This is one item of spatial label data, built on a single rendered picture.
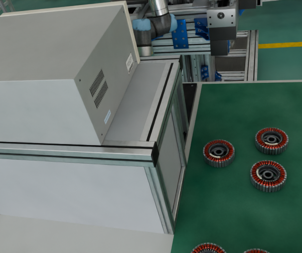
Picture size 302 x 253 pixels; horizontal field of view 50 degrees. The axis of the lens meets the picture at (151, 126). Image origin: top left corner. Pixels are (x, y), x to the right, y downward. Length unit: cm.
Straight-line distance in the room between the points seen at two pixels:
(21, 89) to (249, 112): 92
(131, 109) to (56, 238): 52
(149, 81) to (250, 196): 49
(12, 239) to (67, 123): 57
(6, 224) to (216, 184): 75
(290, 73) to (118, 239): 223
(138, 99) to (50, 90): 28
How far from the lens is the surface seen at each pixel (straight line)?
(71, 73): 72
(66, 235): 115
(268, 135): 127
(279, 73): 294
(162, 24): 148
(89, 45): 81
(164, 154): 91
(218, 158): 116
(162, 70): 102
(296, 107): 143
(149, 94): 93
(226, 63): 270
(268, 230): 105
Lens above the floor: 166
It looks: 41 degrees down
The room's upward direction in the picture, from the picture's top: 14 degrees counter-clockwise
